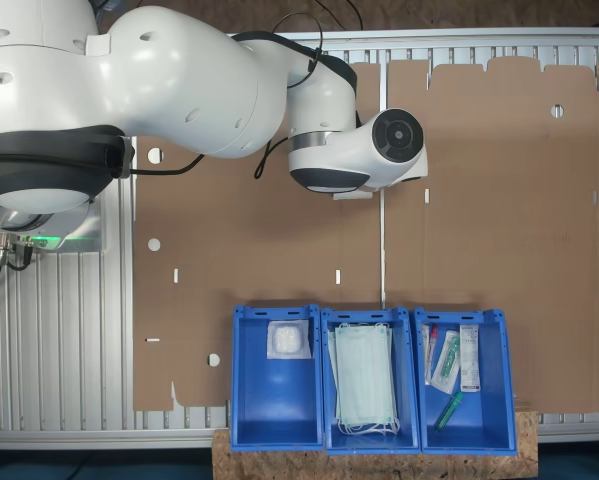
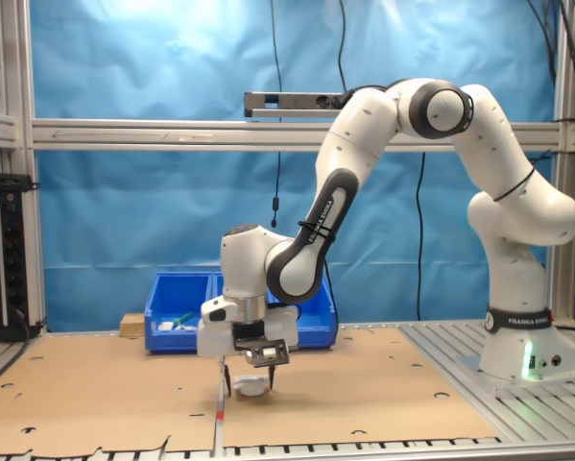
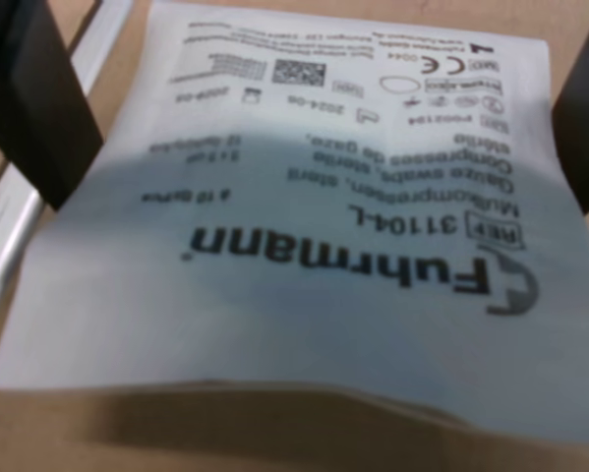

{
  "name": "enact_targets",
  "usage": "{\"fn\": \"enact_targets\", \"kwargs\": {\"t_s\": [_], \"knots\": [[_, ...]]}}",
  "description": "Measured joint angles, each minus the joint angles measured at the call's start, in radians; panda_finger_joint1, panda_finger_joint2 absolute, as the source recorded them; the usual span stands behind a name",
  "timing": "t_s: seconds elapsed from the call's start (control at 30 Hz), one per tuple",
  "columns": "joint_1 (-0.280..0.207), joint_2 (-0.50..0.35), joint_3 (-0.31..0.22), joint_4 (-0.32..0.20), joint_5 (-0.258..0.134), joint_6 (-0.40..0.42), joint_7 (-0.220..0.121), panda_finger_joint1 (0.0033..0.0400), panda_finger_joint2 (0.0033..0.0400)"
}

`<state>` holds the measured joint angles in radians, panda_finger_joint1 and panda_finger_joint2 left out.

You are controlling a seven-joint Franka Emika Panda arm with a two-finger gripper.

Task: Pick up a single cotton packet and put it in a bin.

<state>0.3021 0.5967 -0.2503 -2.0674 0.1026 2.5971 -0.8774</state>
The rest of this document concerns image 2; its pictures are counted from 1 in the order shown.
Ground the white printed cotton packet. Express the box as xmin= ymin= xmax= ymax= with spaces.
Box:
xmin=232 ymin=375 xmax=272 ymax=399

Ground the blue bin with syringes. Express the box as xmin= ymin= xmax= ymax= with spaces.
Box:
xmin=144 ymin=272 xmax=215 ymax=355

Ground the blue bin with gauze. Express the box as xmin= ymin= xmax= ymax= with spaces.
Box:
xmin=266 ymin=272 xmax=339 ymax=350

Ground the chipboard wood block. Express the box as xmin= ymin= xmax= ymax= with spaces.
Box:
xmin=119 ymin=312 xmax=147 ymax=337

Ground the brown cardboard sheet notched edge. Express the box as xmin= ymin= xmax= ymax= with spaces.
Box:
xmin=0 ymin=334 xmax=227 ymax=458

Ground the horizontal aluminium beam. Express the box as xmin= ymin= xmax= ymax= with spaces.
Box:
xmin=30 ymin=118 xmax=564 ymax=153

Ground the black socket rack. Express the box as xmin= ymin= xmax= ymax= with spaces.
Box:
xmin=0 ymin=173 xmax=42 ymax=343

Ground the grey power strip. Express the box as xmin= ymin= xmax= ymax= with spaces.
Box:
xmin=243 ymin=90 xmax=349 ymax=119

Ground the black gripper camera mount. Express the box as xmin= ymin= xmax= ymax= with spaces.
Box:
xmin=232 ymin=324 xmax=291 ymax=369

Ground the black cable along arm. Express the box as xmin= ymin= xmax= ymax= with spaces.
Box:
xmin=266 ymin=218 xmax=337 ymax=324

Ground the hanging black cable with ferrite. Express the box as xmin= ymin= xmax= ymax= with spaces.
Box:
xmin=269 ymin=0 xmax=284 ymax=228

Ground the aluminium frame post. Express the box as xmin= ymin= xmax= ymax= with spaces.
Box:
xmin=549 ymin=0 xmax=575 ymax=324
xmin=0 ymin=0 xmax=47 ymax=337

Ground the black cable bundle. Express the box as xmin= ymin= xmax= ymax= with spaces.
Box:
xmin=526 ymin=0 xmax=575 ymax=124

